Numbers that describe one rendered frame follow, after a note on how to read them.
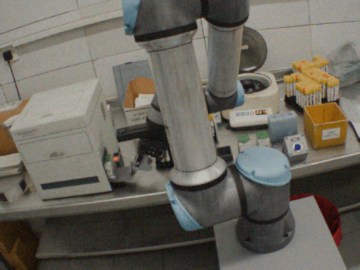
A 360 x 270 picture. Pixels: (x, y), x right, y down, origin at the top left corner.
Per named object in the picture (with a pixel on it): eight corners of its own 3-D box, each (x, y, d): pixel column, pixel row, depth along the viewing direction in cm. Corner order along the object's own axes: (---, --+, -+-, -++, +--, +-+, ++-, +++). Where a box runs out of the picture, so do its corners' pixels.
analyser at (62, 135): (41, 201, 117) (7, 130, 101) (57, 157, 140) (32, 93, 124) (120, 190, 115) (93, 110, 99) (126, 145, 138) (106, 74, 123)
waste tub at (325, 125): (313, 150, 114) (314, 125, 109) (303, 130, 125) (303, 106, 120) (346, 144, 113) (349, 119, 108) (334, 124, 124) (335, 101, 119)
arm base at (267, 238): (297, 249, 76) (300, 221, 71) (235, 255, 79) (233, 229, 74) (292, 207, 89) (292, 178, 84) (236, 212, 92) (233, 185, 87)
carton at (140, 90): (131, 142, 140) (121, 108, 132) (136, 108, 164) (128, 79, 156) (194, 131, 138) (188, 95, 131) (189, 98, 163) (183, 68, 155)
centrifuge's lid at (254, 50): (214, 27, 143) (214, 24, 150) (222, 82, 153) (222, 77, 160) (264, 22, 139) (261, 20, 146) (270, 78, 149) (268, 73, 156)
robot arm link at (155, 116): (150, 110, 101) (150, 97, 108) (145, 123, 103) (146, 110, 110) (175, 117, 102) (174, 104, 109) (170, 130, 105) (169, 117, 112)
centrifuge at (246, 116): (221, 133, 134) (216, 103, 128) (221, 97, 159) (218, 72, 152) (283, 126, 130) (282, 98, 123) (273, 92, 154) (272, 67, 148)
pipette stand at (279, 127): (273, 148, 120) (271, 123, 115) (267, 137, 126) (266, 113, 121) (299, 142, 120) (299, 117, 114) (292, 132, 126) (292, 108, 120)
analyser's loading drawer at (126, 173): (76, 190, 116) (72, 178, 113) (79, 178, 121) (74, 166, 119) (133, 182, 115) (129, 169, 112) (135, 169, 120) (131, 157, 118)
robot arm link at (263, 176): (298, 210, 74) (300, 162, 67) (242, 229, 73) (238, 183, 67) (278, 180, 85) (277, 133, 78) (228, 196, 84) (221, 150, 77)
